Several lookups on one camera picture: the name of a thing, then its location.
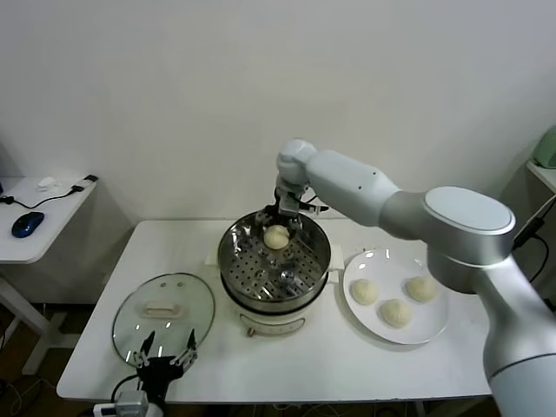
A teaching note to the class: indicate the glass pot lid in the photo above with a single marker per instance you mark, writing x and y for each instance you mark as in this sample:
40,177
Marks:
191,304

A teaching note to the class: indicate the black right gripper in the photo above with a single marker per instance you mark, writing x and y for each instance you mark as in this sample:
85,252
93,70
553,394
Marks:
289,202

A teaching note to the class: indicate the crumpled white tissue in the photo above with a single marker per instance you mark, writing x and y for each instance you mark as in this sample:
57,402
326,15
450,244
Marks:
48,184

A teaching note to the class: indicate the white round plate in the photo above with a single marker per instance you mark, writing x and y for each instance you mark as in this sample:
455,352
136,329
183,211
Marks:
360,321

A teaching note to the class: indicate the white side table with feet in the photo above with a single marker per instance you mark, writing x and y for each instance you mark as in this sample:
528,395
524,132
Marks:
543,176

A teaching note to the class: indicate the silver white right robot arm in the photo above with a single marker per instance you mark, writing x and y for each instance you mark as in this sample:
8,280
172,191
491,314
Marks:
456,226

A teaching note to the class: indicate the pale green appliance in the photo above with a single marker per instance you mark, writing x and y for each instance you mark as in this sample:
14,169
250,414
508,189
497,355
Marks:
547,150

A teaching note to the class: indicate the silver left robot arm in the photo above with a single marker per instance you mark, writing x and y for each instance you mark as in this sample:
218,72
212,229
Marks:
130,401

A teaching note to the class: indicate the white electric cooking pot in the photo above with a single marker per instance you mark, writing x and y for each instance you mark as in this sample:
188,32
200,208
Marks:
278,323

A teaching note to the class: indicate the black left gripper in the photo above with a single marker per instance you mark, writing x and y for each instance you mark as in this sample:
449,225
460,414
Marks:
158,369

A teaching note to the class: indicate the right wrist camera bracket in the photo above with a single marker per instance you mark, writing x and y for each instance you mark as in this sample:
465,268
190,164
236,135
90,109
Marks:
315,208

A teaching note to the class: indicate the blue computer mouse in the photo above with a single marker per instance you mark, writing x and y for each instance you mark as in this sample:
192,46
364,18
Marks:
27,225

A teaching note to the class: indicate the stainless steel steamer basket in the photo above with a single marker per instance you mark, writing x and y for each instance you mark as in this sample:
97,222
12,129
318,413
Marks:
243,265

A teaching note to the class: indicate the white steamed baozi bun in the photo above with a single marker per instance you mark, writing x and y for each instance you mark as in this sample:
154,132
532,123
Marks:
420,288
276,237
365,291
395,313

